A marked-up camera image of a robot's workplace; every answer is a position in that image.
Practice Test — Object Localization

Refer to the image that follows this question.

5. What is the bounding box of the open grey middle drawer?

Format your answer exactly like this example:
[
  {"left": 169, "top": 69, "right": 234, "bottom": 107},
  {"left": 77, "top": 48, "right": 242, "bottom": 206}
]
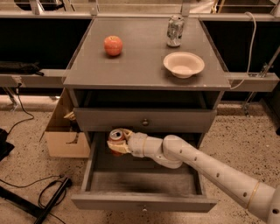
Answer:
[{"left": 72, "top": 132, "right": 217, "bottom": 213}]

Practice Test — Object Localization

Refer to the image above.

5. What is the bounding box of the grey upper drawer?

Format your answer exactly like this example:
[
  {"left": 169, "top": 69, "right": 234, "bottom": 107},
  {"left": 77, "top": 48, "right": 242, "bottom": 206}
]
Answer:
[{"left": 73, "top": 108, "right": 216, "bottom": 133}]

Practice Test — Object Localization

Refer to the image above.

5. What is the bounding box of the white bowl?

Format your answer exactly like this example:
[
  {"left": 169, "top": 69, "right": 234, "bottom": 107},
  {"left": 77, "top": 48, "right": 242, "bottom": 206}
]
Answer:
[{"left": 163, "top": 52, "right": 205, "bottom": 79}]

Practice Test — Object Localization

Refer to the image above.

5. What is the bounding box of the black bag on shelf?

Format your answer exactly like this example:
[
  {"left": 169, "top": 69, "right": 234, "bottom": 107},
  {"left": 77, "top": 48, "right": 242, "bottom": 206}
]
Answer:
[{"left": 0, "top": 61, "right": 45, "bottom": 76}]

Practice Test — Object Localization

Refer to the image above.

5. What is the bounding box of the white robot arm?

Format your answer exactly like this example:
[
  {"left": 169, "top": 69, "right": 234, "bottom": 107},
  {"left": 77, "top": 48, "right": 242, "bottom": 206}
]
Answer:
[{"left": 107, "top": 128, "right": 280, "bottom": 224}]

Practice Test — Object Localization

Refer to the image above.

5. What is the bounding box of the white hanging cable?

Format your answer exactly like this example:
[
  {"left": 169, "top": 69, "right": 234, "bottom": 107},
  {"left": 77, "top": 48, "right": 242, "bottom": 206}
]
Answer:
[{"left": 229, "top": 11, "right": 257, "bottom": 91}]

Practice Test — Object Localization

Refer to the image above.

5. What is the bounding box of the black floor cable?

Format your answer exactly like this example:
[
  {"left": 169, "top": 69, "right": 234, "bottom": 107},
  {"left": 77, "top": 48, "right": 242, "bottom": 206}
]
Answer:
[{"left": 0, "top": 82, "right": 66, "bottom": 224}]

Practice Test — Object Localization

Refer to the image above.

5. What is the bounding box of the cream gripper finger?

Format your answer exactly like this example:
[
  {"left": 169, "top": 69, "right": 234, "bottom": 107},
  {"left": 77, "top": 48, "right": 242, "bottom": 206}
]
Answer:
[
  {"left": 107, "top": 140, "right": 130, "bottom": 154},
  {"left": 121, "top": 128, "right": 134, "bottom": 140}
]

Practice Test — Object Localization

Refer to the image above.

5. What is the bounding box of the black object at left edge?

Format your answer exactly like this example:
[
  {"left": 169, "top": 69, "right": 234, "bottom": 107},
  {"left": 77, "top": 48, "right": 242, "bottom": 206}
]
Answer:
[{"left": 0, "top": 129, "right": 15, "bottom": 161}]

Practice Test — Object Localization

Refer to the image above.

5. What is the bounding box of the silver soda can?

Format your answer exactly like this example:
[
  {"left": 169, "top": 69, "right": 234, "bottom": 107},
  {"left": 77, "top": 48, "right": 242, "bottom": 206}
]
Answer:
[{"left": 167, "top": 15, "right": 185, "bottom": 47}]

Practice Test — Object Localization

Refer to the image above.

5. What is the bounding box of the red coke can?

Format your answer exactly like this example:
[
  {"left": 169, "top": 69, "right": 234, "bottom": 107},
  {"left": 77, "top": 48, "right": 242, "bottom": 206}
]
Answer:
[{"left": 108, "top": 129, "right": 123, "bottom": 156}]

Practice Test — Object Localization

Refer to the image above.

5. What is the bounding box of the red apple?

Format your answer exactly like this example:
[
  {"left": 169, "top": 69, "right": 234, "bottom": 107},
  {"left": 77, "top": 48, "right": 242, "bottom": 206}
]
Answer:
[{"left": 103, "top": 36, "right": 123, "bottom": 56}]

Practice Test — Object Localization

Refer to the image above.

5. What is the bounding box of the black floor stand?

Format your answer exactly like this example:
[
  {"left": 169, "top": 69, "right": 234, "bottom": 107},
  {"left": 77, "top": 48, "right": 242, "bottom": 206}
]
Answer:
[{"left": 0, "top": 177, "right": 74, "bottom": 224}]

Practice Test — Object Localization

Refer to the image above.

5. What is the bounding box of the cardboard box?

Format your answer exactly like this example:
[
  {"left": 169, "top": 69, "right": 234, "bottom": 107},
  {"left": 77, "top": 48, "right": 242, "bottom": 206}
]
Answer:
[{"left": 45, "top": 89, "right": 90, "bottom": 158}]

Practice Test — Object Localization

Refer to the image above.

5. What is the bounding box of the grey drawer cabinet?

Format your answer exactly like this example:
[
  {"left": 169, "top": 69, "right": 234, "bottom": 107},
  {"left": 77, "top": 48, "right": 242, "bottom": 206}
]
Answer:
[{"left": 64, "top": 17, "right": 229, "bottom": 146}]

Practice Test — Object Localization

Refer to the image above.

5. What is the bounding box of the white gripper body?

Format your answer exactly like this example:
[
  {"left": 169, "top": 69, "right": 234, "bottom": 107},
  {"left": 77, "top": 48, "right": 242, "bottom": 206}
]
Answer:
[{"left": 128, "top": 132, "right": 148, "bottom": 158}]

